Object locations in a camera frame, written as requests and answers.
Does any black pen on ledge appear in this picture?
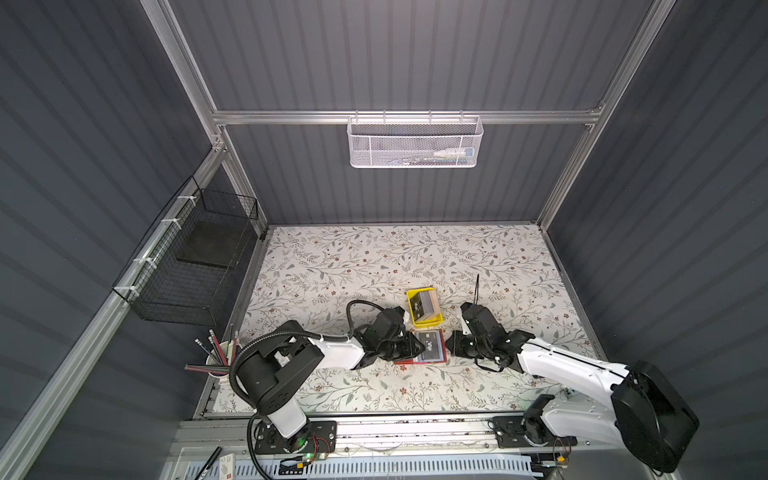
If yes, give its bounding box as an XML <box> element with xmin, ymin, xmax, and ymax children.
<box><xmin>194</xmin><ymin>446</ymin><xmax>222</xmax><ymax>480</ymax></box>

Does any red leather card holder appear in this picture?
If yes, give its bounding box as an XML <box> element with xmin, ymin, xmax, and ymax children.
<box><xmin>397</xmin><ymin>330</ymin><xmax>447</xmax><ymax>365</ymax></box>

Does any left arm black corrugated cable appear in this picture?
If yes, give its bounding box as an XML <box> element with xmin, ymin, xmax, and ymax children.
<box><xmin>227</xmin><ymin>299</ymin><xmax>388</xmax><ymax>480</ymax></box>

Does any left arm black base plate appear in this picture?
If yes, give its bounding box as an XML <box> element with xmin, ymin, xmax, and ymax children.
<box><xmin>253</xmin><ymin>420</ymin><xmax>338</xmax><ymax>455</ymax></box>

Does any small white red box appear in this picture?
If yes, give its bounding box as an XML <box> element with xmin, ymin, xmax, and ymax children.
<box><xmin>218</xmin><ymin>453</ymin><xmax>236</xmax><ymax>480</ymax></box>

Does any white slotted cable duct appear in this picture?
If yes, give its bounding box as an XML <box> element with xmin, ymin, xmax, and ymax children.
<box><xmin>262</xmin><ymin>454</ymin><xmax>544</xmax><ymax>479</ymax></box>

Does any white tube in basket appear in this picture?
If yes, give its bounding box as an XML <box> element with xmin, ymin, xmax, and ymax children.
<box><xmin>433</xmin><ymin>147</ymin><xmax>476</xmax><ymax>161</ymax></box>

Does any stack of credit cards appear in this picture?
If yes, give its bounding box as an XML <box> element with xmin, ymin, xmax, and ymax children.
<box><xmin>413</xmin><ymin>289</ymin><xmax>439</xmax><ymax>322</ymax></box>

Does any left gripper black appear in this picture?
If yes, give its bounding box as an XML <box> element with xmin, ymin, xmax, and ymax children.
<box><xmin>377</xmin><ymin>332</ymin><xmax>427</xmax><ymax>361</ymax></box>

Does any yellow plastic card tray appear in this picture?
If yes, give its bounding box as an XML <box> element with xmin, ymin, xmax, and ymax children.
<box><xmin>407</xmin><ymin>287</ymin><xmax>444</xmax><ymax>329</ymax></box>

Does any black wire mesh basket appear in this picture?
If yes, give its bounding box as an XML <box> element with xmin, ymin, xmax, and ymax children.
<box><xmin>113</xmin><ymin>180</ymin><xmax>259</xmax><ymax>329</ymax></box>

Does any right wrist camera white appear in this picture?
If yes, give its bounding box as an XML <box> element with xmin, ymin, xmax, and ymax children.
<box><xmin>462</xmin><ymin>318</ymin><xmax>473</xmax><ymax>336</ymax></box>

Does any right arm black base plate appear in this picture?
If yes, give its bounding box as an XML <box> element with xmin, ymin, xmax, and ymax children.
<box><xmin>488</xmin><ymin>415</ymin><xmax>578</xmax><ymax>448</ymax></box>

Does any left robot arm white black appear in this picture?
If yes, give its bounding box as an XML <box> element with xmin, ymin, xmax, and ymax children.
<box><xmin>228</xmin><ymin>299</ymin><xmax>426</xmax><ymax>451</ymax></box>

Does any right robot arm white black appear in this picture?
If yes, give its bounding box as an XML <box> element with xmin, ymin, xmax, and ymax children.
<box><xmin>446</xmin><ymin>302</ymin><xmax>700</xmax><ymax>474</ymax></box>

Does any white pencil cup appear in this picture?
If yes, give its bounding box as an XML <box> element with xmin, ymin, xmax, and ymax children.
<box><xmin>205</xmin><ymin>339</ymin><xmax>239</xmax><ymax>378</ymax></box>

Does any black VIP credit card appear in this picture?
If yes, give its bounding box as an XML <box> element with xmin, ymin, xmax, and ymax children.
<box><xmin>419</xmin><ymin>332</ymin><xmax>441</xmax><ymax>361</ymax></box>

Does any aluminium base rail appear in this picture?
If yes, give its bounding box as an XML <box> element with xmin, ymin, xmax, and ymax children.
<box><xmin>167</xmin><ymin>412</ymin><xmax>633</xmax><ymax>462</ymax></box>

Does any white wire mesh basket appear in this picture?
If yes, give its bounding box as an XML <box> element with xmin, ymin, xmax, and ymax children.
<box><xmin>346</xmin><ymin>116</ymin><xmax>484</xmax><ymax>169</ymax></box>

